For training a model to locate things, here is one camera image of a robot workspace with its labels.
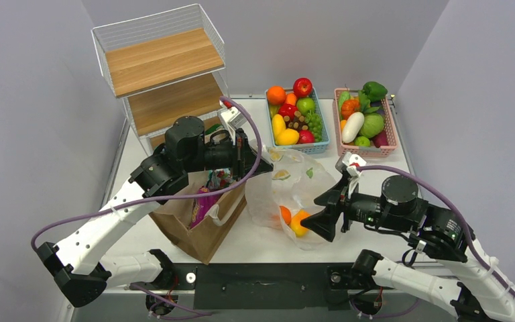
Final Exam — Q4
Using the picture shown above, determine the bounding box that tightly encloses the orange fruit back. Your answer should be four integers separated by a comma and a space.
266, 85, 286, 105

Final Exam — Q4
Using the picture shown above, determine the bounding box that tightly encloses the white eggplant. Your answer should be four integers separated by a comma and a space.
341, 112, 365, 144

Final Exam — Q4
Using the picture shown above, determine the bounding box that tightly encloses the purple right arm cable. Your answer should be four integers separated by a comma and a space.
355, 164, 515, 322

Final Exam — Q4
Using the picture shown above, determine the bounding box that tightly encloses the blue plastic fruit basket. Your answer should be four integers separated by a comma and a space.
266, 87, 330, 154

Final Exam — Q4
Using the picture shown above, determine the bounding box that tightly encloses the red bell pepper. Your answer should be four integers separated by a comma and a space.
278, 103, 298, 121

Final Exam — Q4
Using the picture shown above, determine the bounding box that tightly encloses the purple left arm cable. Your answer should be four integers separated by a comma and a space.
31, 95, 264, 252

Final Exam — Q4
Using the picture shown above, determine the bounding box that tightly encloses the red apple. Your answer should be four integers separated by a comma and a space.
292, 77, 313, 99

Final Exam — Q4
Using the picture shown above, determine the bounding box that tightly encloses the orange fruit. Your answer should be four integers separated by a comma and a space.
266, 85, 286, 105
279, 205, 292, 225

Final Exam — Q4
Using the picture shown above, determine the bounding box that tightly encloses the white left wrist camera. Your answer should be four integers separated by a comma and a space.
218, 99, 247, 139

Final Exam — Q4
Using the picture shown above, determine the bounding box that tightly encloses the clear plastic lemon-print bag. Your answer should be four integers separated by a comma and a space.
245, 147, 337, 250

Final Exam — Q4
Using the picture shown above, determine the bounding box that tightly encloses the white wire wooden shelf rack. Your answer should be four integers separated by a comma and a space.
91, 3, 229, 154

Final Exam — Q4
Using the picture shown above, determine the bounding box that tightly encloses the orange fruit front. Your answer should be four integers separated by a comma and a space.
279, 205, 292, 225

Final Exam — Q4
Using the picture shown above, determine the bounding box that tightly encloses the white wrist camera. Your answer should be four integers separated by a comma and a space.
218, 99, 247, 139
335, 152, 367, 199

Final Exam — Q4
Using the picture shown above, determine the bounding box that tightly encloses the red pomegranate fruit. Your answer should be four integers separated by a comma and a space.
298, 129, 315, 144

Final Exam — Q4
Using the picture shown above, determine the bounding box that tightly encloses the purple snack packet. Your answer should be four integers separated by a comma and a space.
189, 195, 220, 229

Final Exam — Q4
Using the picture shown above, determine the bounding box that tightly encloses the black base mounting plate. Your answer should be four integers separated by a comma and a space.
128, 262, 396, 311

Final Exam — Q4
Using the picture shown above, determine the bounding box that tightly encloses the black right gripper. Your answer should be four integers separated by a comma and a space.
300, 172, 409, 238

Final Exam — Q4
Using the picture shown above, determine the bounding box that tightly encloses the green bell pepper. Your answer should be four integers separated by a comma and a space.
362, 81, 388, 102

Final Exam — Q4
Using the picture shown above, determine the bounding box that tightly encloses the yellow orange mango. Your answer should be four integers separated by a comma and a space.
289, 209, 310, 238

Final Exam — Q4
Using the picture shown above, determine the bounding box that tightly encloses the orange pumpkin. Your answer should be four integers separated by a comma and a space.
340, 99, 361, 120

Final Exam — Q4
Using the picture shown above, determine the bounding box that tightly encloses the pink plastic vegetable basket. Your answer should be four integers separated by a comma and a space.
333, 88, 400, 158

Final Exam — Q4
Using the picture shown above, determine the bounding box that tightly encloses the yellow lemon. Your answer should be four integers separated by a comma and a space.
274, 128, 300, 146

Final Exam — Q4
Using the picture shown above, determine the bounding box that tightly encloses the green apple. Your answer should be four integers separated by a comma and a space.
296, 97, 317, 116

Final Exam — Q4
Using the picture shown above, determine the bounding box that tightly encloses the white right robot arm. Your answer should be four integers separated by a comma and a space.
301, 172, 515, 321

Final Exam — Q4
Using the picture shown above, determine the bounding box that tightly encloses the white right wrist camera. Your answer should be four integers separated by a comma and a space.
335, 152, 367, 199

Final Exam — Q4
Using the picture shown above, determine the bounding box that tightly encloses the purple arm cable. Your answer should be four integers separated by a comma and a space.
31, 95, 264, 252
355, 164, 515, 322

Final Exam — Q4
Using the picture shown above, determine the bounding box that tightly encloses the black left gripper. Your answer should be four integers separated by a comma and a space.
183, 127, 273, 181

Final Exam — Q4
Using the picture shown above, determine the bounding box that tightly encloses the teal snack packet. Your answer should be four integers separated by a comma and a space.
205, 168, 235, 191

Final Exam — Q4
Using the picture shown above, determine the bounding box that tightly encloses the brown jute tote bag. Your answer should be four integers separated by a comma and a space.
150, 184, 246, 264

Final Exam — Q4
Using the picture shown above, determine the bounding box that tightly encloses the green cabbage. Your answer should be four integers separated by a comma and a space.
359, 113, 385, 139

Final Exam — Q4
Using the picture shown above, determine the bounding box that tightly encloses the green snack packet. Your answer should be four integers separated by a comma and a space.
205, 123, 223, 136

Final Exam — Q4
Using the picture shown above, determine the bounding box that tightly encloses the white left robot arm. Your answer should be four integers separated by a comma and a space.
34, 116, 279, 308

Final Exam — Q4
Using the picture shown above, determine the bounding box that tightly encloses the green grape bunch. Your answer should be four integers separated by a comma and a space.
305, 111, 323, 142

